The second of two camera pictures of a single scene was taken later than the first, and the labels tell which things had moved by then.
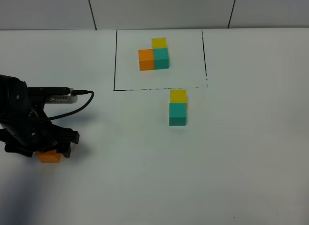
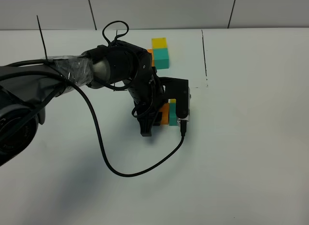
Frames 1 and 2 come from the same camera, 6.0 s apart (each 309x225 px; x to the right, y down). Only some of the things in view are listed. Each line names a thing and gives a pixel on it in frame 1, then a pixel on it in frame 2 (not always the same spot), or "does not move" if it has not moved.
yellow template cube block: x=157 y=43 does not move
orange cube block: x=50 y=156 to x=164 y=109
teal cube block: x=177 y=114 does not move
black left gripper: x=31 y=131 to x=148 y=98
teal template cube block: x=161 y=58 does not move
